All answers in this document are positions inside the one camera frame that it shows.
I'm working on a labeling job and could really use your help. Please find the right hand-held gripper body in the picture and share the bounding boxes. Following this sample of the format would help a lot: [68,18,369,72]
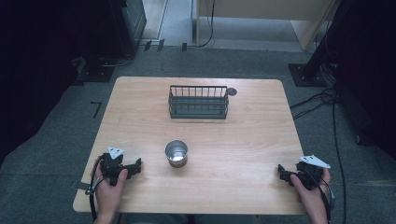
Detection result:
[293,154,332,191]

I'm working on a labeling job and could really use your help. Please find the person's left hand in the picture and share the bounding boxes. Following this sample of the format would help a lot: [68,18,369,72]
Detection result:
[93,162,130,216]

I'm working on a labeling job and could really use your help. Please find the person's legs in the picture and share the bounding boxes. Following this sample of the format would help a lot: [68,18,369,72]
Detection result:
[123,213,258,224]

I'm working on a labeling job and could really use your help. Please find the person's right hand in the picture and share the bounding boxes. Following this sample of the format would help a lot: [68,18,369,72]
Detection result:
[290,167,332,209]

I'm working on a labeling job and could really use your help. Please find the right hand-held gripper cable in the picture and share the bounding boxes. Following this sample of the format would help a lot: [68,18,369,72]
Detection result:
[308,169,336,224]

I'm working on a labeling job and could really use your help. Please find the metal cup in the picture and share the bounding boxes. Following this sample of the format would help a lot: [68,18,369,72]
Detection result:
[164,139,190,169]

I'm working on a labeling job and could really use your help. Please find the black wire rack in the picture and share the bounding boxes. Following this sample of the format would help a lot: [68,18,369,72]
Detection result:
[167,85,230,120]

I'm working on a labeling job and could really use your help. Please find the light wooden cabinet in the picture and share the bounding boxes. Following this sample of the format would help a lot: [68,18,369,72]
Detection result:
[195,0,342,52]

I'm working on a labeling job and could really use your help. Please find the long black floor cable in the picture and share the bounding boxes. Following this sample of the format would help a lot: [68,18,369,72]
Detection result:
[332,98,347,224]

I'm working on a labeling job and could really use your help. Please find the black hanging cable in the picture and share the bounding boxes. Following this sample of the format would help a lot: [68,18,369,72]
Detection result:
[197,0,217,49]

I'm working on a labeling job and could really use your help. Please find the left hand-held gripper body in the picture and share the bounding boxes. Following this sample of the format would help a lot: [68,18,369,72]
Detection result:
[100,146,131,188]

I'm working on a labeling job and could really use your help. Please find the black stand with square base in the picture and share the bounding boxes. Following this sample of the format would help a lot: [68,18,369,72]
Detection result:
[287,0,347,88]

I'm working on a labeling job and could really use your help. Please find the black equipment cabinet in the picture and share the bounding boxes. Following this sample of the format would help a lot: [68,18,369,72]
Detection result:
[107,0,148,58]

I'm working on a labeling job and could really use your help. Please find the grey floor cable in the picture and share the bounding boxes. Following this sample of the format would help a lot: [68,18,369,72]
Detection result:
[102,54,134,68]

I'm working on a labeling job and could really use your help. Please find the bundle of black floor cables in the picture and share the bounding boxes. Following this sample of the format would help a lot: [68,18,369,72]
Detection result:
[289,87,340,121]

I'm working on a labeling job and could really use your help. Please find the dark curtain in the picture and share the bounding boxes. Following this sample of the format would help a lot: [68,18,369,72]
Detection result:
[323,0,396,161]
[0,0,117,166]

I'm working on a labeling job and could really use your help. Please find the hand-held gripper cable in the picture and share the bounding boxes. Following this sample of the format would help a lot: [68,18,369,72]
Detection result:
[308,169,336,224]
[89,154,106,222]

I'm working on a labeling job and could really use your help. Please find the left hand-held gripper cable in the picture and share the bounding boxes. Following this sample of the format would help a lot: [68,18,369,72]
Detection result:
[89,154,106,222]

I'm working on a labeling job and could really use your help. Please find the black stand with flat base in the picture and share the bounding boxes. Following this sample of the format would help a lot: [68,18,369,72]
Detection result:
[72,54,116,84]

